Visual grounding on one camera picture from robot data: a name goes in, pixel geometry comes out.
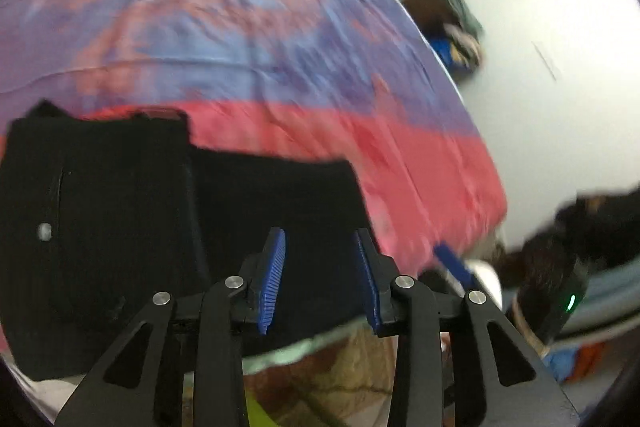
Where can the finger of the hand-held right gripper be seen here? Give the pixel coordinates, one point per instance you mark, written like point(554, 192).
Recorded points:
point(455, 264)

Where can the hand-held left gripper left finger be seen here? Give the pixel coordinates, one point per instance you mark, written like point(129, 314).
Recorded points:
point(272, 277)

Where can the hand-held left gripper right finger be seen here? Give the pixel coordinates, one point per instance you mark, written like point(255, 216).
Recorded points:
point(367, 287)

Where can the black pants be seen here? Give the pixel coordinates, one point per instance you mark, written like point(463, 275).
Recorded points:
point(125, 232)

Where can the black fitness band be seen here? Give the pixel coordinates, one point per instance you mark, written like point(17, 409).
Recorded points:
point(567, 302)

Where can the brown patterned rug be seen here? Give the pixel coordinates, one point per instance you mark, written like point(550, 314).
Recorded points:
point(325, 382)

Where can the grey blue cloth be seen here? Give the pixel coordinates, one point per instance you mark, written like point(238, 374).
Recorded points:
point(610, 302)

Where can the orange cloth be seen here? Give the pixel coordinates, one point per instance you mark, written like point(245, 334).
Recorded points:
point(587, 359)

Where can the dark cloth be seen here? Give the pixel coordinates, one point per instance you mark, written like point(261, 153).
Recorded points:
point(605, 227)

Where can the yellow green object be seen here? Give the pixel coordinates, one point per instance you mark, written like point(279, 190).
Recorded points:
point(257, 414)

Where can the pink cloth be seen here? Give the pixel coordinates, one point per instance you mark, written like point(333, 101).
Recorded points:
point(467, 47)

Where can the purple pink printed blanket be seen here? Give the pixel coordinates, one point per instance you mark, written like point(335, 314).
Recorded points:
point(225, 32)

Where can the grey green cloth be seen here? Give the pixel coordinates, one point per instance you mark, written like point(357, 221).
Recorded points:
point(460, 9)

